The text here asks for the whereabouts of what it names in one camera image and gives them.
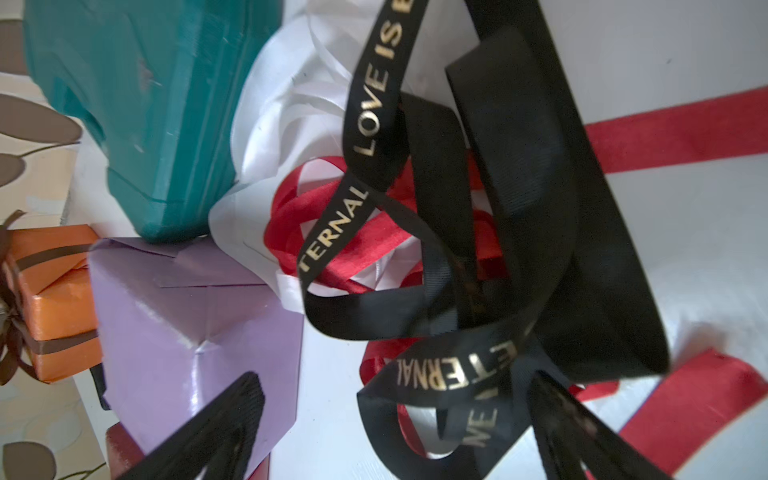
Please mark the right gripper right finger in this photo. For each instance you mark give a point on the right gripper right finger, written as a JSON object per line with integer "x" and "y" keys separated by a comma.
{"x": 574, "y": 444}

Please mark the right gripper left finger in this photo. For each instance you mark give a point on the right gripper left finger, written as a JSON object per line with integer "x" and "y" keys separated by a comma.
{"x": 236, "y": 413}

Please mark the dark red gift box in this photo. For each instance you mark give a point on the dark red gift box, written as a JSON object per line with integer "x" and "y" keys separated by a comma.
{"x": 123, "y": 450}

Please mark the red ribbon bow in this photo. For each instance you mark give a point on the red ribbon bow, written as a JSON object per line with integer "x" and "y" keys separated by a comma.
{"x": 705, "y": 394}

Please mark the purple gift box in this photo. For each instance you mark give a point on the purple gift box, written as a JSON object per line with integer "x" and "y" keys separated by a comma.
{"x": 179, "y": 323}

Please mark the black printed ribbon bow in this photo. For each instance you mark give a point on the black printed ribbon bow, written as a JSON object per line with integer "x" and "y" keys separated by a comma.
{"x": 528, "y": 263}

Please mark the brown ribbon bow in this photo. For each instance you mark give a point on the brown ribbon bow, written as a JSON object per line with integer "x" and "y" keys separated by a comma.
{"x": 12, "y": 324}

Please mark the orange gift box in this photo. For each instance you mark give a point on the orange gift box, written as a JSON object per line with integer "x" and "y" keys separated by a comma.
{"x": 54, "y": 300}

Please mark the white ribbon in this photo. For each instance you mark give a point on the white ribbon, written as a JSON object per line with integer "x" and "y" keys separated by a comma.
{"x": 290, "y": 111}

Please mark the green plastic tool case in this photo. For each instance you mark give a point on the green plastic tool case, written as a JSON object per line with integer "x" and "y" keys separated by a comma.
{"x": 156, "y": 84}

